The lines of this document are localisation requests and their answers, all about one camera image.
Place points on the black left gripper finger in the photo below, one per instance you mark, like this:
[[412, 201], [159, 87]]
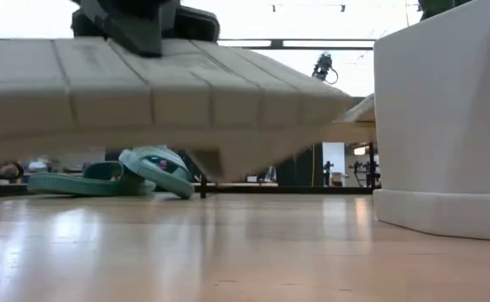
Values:
[[136, 25]]

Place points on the grey foam slide sandal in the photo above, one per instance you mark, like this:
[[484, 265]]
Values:
[[364, 110], [144, 96]]

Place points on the green foam slide sandal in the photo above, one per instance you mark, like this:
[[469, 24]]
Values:
[[81, 184], [161, 170]]

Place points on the black horizontal rig bar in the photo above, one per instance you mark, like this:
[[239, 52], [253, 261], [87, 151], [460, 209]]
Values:
[[312, 44]]

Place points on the black partition panel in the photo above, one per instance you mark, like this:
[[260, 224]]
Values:
[[299, 168]]

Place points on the black background robot stand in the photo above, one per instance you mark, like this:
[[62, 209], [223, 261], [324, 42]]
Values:
[[364, 172]]

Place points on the white plant pot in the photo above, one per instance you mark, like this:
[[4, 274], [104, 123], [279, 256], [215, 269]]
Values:
[[442, 126]]

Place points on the black overhead camera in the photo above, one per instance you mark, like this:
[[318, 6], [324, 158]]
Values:
[[322, 67]]

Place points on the wooden shelf with black frame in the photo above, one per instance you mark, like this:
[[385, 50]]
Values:
[[312, 132]]

